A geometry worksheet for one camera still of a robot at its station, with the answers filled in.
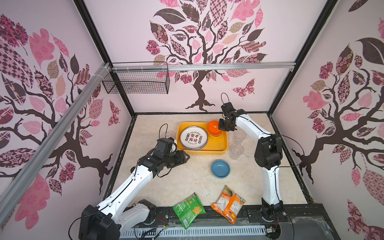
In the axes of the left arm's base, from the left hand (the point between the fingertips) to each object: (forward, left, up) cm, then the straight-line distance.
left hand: (186, 160), depth 78 cm
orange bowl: (+26, -17, -4) cm, 31 cm away
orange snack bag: (-19, -22, -11) cm, 31 cm away
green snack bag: (-22, -1, -11) cm, 24 cm away
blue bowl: (+1, -20, -14) cm, 24 cm away
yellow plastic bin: (+18, -19, -13) cm, 30 cm away
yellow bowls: (+23, -18, -9) cm, 31 cm away
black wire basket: (+50, +33, +18) cm, 62 cm away
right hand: (+28, -23, -4) cm, 36 cm away
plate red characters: (+24, -4, -13) cm, 27 cm away
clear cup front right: (+14, -32, -12) cm, 37 cm away
